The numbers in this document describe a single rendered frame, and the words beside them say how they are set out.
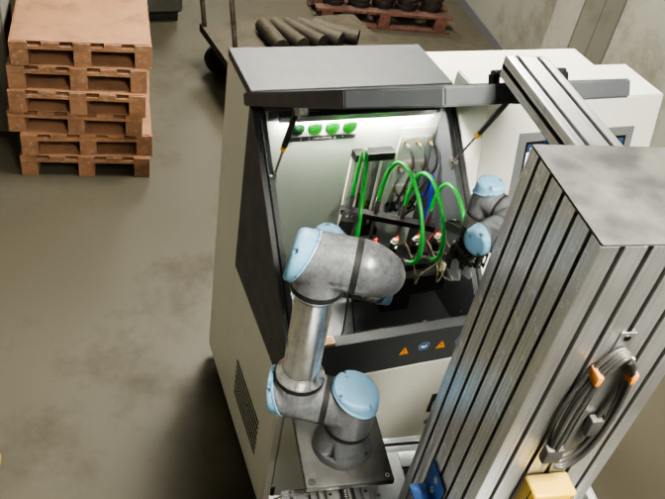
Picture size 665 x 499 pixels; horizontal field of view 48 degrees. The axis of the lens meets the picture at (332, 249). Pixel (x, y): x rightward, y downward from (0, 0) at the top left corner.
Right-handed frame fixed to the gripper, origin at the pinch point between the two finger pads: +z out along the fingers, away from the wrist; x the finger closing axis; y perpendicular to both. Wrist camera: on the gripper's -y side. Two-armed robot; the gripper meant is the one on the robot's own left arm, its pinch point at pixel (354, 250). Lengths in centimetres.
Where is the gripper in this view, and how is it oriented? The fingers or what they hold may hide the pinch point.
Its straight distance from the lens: 221.2
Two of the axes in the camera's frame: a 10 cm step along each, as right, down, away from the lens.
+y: -1.4, 9.8, -1.4
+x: 9.6, 1.1, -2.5
